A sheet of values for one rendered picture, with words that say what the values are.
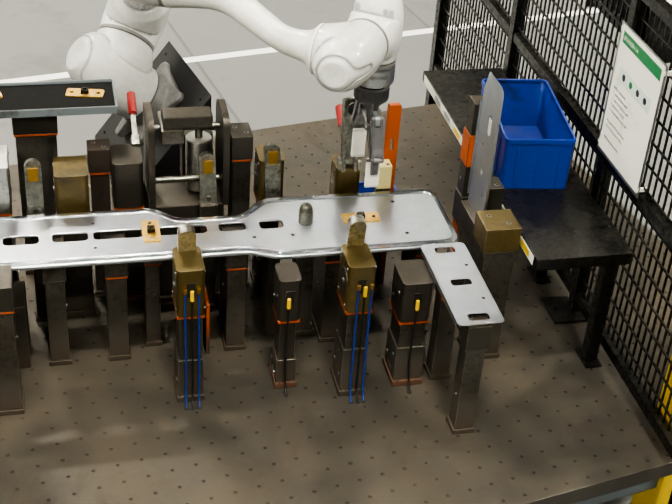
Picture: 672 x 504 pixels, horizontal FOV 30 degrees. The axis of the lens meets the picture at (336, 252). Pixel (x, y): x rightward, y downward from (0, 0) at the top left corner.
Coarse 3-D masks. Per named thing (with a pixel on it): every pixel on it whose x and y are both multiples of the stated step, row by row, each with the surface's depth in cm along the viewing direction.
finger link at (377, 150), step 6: (372, 120) 258; (372, 126) 259; (378, 126) 260; (372, 132) 259; (378, 132) 260; (372, 138) 260; (378, 138) 260; (372, 144) 260; (378, 144) 260; (372, 150) 260; (378, 150) 260; (372, 156) 260; (378, 156) 261; (372, 162) 261
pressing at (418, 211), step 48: (384, 192) 289; (432, 192) 291; (0, 240) 264; (48, 240) 265; (96, 240) 266; (240, 240) 270; (288, 240) 271; (336, 240) 272; (384, 240) 274; (432, 240) 275
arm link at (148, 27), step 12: (108, 0) 325; (120, 0) 319; (108, 12) 325; (120, 12) 320; (132, 12) 319; (144, 12) 320; (156, 12) 321; (168, 12) 327; (108, 24) 325; (120, 24) 324; (132, 24) 322; (144, 24) 322; (156, 24) 324; (144, 36) 326; (156, 36) 330
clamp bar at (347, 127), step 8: (344, 104) 280; (352, 104) 278; (344, 112) 281; (352, 112) 279; (344, 120) 282; (344, 128) 283; (352, 128) 284; (344, 136) 284; (344, 144) 285; (344, 152) 286; (344, 160) 286; (344, 168) 287
